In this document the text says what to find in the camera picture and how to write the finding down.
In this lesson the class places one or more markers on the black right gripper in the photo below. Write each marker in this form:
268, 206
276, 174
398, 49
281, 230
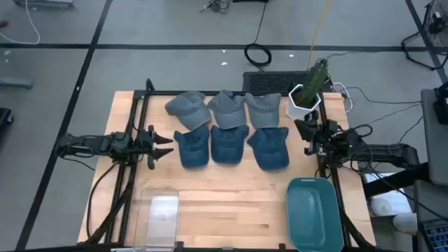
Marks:
323, 136

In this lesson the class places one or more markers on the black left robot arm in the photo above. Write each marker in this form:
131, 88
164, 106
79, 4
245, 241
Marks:
98, 145

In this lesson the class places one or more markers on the black floor equipment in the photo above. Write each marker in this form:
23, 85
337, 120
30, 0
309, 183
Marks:
4, 120

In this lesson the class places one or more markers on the black device on desk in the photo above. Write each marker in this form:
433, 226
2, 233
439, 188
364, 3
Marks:
441, 105

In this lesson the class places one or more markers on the blue lit keyboard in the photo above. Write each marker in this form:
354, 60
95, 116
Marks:
435, 236

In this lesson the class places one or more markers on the teal plastic bin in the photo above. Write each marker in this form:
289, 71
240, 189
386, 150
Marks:
313, 217

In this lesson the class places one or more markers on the black keyboard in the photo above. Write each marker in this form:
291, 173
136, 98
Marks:
269, 82

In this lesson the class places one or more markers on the clear plastic bin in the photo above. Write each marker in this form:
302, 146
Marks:
157, 220

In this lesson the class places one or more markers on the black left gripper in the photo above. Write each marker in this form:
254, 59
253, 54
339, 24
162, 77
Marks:
151, 147

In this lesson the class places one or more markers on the green cactus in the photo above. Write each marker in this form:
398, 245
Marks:
314, 82

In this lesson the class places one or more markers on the grey baseball cap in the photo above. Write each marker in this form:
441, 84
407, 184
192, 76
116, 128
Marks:
264, 112
189, 110
227, 110

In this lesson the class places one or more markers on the black support beam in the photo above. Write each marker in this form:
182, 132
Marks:
395, 180

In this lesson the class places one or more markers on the grey floor bar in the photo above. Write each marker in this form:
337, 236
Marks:
15, 83

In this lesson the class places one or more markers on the white plant pot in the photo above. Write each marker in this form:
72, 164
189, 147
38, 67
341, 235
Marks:
297, 111

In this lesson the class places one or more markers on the black floor fan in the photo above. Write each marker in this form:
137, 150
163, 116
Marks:
435, 24

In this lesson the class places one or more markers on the grey side desk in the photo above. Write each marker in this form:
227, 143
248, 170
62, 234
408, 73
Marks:
435, 147

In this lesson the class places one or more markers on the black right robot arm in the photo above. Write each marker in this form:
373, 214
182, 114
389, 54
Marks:
385, 154

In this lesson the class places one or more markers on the blue denim baseball cap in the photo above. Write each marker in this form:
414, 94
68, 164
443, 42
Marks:
192, 148
228, 145
271, 150

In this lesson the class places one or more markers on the white paper roll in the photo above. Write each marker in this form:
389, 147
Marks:
406, 223
383, 206

